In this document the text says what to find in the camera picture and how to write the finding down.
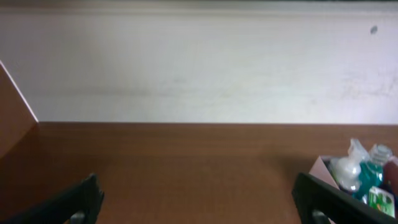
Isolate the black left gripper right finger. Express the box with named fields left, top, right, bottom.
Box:
left=292, top=173, right=397, bottom=224

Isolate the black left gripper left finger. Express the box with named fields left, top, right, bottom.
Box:
left=2, top=174, right=104, bottom=224

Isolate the blue mouthwash bottle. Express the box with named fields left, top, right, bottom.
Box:
left=353, top=144, right=393, bottom=200

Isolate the green white soap bar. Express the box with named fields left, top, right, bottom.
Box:
left=368, top=186, right=396, bottom=218

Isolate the white cardboard box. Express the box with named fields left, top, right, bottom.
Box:
left=308, top=154, right=398, bottom=200

